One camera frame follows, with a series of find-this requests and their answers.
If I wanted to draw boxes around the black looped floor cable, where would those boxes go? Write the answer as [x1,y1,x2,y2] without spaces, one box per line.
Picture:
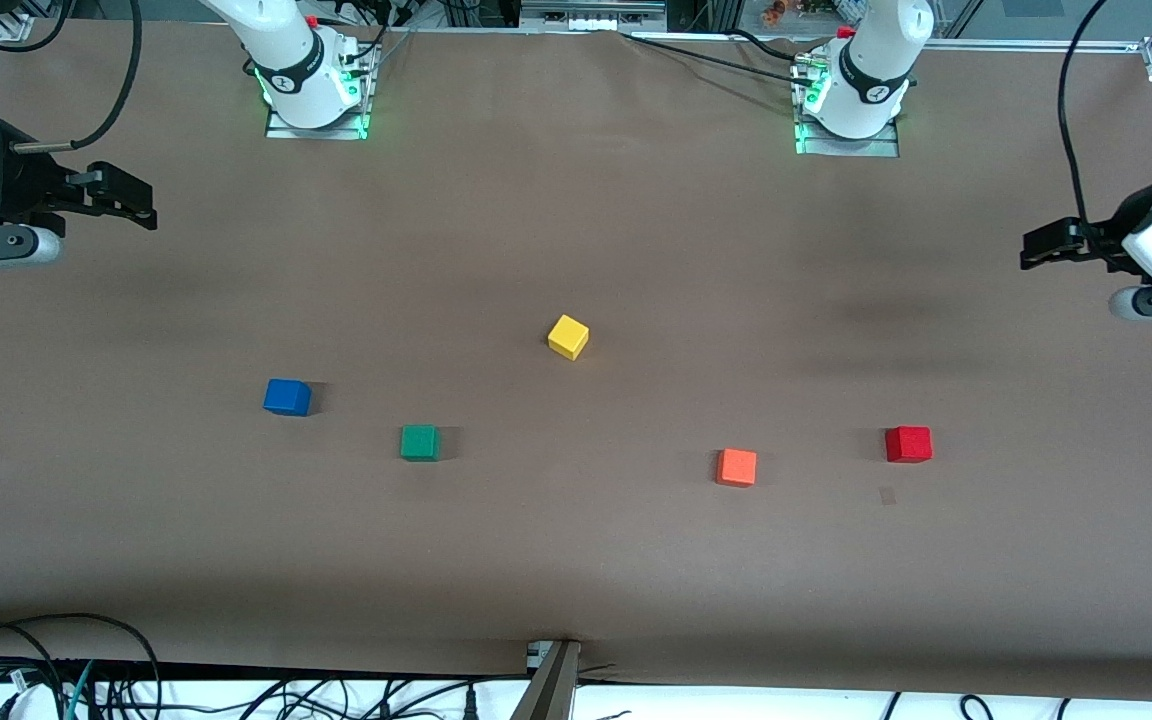
[0,612,163,720]

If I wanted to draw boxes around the black base power cable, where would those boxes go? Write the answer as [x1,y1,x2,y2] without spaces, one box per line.
[621,30,817,86]

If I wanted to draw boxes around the white power strip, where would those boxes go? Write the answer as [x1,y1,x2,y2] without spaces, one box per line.
[521,0,668,33]

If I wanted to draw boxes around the teal cable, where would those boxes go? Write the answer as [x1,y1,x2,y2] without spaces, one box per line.
[64,660,97,720]

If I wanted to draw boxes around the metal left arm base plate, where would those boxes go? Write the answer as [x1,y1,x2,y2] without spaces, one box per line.
[793,50,903,158]

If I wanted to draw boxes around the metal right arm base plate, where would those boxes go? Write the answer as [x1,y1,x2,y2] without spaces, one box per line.
[265,40,374,141]

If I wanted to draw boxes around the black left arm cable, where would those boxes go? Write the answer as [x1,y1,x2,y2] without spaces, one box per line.
[1058,0,1109,229]

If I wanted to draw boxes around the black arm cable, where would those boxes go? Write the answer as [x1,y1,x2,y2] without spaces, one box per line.
[11,0,144,153]
[1058,0,1109,229]

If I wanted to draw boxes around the blue wooden cube block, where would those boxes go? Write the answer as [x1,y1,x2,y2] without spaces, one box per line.
[263,378,313,418]

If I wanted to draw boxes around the aluminium profile bar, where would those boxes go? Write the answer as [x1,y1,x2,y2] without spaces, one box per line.
[509,640,583,720]

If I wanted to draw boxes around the orange wooden cube block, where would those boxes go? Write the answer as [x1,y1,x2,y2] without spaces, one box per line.
[716,448,758,488]

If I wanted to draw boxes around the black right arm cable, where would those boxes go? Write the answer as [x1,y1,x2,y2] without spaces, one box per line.
[11,0,144,153]

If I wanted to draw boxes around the yellow wooden cube block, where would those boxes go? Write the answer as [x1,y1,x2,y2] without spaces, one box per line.
[547,314,591,362]

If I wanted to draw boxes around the red wooden cube block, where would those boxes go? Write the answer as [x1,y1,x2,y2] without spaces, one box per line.
[885,426,934,464]

